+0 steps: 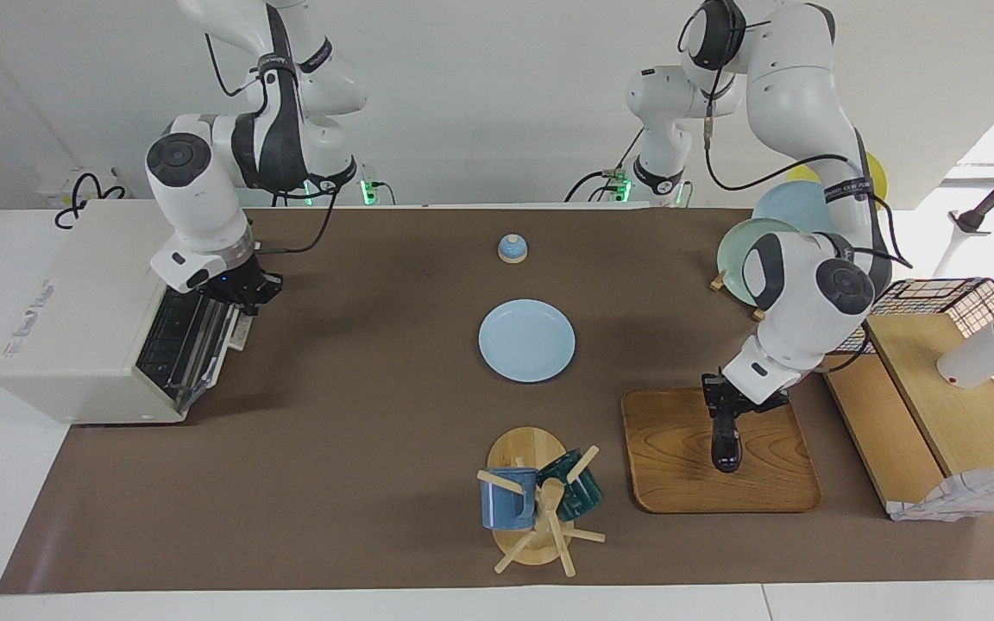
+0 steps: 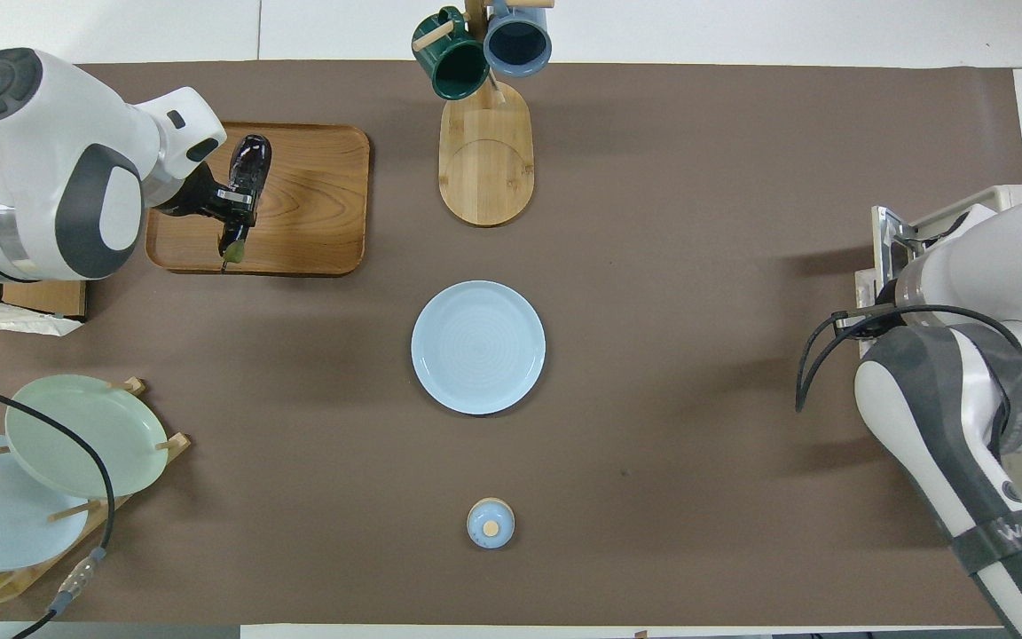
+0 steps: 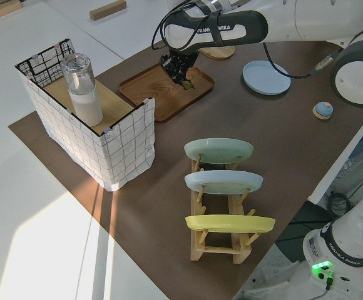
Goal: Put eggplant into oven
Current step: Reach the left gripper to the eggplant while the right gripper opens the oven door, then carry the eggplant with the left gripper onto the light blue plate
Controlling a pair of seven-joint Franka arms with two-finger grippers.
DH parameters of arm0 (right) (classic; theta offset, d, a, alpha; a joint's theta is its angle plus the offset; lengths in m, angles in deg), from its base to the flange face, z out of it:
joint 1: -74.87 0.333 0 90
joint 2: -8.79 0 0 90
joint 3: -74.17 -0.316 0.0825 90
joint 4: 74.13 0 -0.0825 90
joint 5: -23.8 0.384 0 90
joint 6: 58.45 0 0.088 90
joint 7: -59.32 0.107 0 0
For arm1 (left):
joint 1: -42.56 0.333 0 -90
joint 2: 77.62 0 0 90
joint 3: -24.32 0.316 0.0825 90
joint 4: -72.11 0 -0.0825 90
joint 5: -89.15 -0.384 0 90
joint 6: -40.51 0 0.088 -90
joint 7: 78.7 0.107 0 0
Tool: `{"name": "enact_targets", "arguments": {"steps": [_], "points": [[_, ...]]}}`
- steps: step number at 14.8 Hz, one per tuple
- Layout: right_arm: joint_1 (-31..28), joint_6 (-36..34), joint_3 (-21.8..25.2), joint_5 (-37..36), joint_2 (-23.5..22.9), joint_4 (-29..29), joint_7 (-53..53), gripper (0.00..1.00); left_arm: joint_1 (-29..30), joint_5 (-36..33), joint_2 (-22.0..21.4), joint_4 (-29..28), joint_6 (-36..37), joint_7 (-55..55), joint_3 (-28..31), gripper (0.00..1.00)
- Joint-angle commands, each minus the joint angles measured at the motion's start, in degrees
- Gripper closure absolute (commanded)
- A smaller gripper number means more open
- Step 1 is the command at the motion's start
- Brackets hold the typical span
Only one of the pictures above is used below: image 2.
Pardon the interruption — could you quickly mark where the wooden mug tree stand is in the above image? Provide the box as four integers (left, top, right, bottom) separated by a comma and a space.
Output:
412, 0, 556, 227

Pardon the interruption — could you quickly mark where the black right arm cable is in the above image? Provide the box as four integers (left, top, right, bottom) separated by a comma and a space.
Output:
795, 304, 1022, 414

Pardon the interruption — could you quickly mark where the pale green racked plate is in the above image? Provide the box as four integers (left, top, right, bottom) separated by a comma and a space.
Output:
4, 375, 169, 499

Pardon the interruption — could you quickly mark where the brown table mat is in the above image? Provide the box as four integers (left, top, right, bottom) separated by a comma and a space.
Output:
0, 60, 1022, 627

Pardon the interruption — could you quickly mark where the wooden plate rack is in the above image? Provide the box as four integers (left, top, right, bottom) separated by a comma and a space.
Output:
0, 377, 193, 613

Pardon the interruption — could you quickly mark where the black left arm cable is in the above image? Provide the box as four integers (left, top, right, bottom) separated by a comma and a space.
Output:
0, 377, 117, 639

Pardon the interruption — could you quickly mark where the brown wooden tray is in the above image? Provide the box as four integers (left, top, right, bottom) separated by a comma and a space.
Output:
145, 122, 371, 277

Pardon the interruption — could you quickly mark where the light blue racked plate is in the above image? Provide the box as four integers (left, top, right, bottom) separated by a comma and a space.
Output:
0, 433, 90, 572

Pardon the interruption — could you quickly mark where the blue ceramic mug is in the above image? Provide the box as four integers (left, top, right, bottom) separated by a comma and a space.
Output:
483, 0, 554, 77

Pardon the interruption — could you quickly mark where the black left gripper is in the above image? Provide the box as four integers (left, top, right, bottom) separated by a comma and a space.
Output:
156, 164, 256, 221

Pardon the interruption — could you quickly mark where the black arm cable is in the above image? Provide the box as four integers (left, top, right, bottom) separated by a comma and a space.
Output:
0, 377, 117, 639
795, 304, 1022, 414

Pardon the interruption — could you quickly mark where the dark green ceramic mug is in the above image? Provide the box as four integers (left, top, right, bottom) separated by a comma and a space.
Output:
412, 7, 491, 100

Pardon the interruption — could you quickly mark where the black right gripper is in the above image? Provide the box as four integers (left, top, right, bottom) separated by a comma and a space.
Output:
894, 226, 951, 260

